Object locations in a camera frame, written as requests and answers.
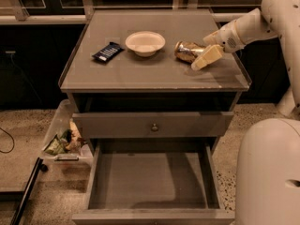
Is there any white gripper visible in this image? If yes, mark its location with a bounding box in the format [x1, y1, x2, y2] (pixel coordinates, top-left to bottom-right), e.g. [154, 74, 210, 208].
[191, 20, 245, 70]

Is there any orange soda can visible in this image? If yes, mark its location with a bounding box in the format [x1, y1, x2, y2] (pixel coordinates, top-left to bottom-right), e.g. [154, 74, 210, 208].
[174, 41, 205, 63]

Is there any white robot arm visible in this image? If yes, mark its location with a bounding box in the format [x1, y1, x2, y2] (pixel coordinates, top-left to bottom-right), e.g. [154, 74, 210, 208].
[191, 0, 300, 114]

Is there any grey drawer cabinet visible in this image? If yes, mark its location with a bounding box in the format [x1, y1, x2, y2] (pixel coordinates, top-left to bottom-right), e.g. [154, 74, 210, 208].
[60, 9, 250, 147]

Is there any grey top drawer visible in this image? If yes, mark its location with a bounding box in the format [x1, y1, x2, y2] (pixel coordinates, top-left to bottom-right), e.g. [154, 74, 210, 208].
[73, 112, 233, 139]

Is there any brass drawer knob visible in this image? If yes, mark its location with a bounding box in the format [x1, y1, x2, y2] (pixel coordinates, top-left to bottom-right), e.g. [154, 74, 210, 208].
[151, 124, 159, 132]

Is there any open grey middle drawer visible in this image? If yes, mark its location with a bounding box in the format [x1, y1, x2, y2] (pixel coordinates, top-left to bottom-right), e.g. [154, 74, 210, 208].
[72, 141, 234, 225]

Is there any white paper bowl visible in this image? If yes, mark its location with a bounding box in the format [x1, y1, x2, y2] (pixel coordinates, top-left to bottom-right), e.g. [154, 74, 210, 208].
[125, 31, 166, 57]

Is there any dark blue snack bar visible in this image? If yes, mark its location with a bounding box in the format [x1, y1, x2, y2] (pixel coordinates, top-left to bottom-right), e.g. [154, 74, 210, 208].
[92, 42, 124, 63]

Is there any crumpled brown snack bag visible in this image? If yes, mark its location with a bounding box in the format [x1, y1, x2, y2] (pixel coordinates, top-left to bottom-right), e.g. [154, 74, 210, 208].
[63, 121, 84, 153]

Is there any clear plastic storage bin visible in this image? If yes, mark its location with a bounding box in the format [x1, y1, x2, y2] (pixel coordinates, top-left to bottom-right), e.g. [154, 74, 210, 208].
[39, 99, 93, 164]

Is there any green snack bag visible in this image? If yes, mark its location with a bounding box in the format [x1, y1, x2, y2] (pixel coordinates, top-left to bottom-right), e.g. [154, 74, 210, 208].
[44, 135, 68, 156]

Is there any white window frame rail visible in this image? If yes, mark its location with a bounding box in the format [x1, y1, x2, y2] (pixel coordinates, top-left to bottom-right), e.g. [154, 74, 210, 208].
[0, 0, 262, 24]

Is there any black floor cable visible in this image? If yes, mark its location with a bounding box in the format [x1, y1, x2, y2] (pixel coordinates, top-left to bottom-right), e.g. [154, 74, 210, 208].
[0, 127, 16, 155]

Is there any black metal floor rail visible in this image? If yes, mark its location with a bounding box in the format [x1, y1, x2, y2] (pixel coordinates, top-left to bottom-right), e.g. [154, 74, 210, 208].
[10, 157, 43, 225]

